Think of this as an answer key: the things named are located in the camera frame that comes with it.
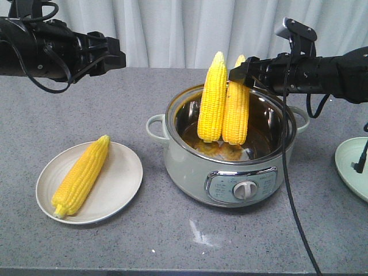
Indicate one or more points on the green electric cooking pot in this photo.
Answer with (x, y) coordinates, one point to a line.
(224, 175)

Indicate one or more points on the cream white plate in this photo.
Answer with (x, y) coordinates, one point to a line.
(116, 185)

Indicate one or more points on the light green plate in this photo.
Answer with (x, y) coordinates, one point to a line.
(347, 154)

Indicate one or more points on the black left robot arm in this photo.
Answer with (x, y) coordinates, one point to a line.
(36, 45)

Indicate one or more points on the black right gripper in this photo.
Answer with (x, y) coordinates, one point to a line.
(274, 75)

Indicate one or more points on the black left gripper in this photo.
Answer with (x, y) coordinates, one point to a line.
(96, 54)

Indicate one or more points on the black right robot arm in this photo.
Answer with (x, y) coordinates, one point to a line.
(343, 77)

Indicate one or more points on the yellow corn cob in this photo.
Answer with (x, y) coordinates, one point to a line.
(75, 187)
(210, 121)

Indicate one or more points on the grey pleated curtain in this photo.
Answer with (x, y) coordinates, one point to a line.
(187, 34)

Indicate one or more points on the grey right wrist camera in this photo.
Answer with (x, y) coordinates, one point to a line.
(301, 38)

